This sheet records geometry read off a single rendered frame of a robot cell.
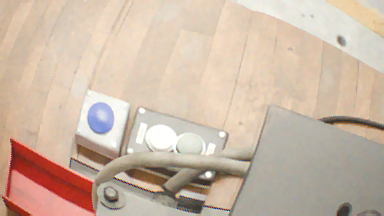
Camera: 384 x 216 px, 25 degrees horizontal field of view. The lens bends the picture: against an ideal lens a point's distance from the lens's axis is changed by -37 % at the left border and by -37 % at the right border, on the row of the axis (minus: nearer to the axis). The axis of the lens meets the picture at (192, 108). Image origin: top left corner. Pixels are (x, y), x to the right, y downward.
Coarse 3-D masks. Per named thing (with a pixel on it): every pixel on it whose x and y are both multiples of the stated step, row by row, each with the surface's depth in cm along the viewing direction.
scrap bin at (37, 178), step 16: (16, 144) 137; (16, 160) 141; (32, 160) 140; (48, 160) 136; (16, 176) 140; (32, 176) 140; (48, 176) 141; (64, 176) 139; (80, 176) 136; (16, 192) 138; (32, 192) 139; (48, 192) 139; (64, 192) 140; (80, 192) 140; (16, 208) 133; (32, 208) 137; (48, 208) 138; (64, 208) 139; (80, 208) 139
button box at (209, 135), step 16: (144, 112) 144; (160, 112) 144; (144, 128) 143; (176, 128) 143; (192, 128) 144; (208, 128) 144; (128, 144) 142; (144, 144) 142; (208, 144) 143; (224, 144) 143; (160, 176) 144; (208, 176) 141
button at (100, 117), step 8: (96, 104) 143; (104, 104) 143; (88, 112) 143; (96, 112) 143; (104, 112) 143; (112, 112) 143; (88, 120) 142; (96, 120) 142; (104, 120) 142; (112, 120) 142; (96, 128) 142; (104, 128) 142
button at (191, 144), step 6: (180, 138) 142; (186, 138) 142; (192, 138) 142; (198, 138) 142; (180, 144) 142; (186, 144) 142; (192, 144) 142; (198, 144) 142; (180, 150) 141; (186, 150) 142; (192, 150) 142; (198, 150) 142
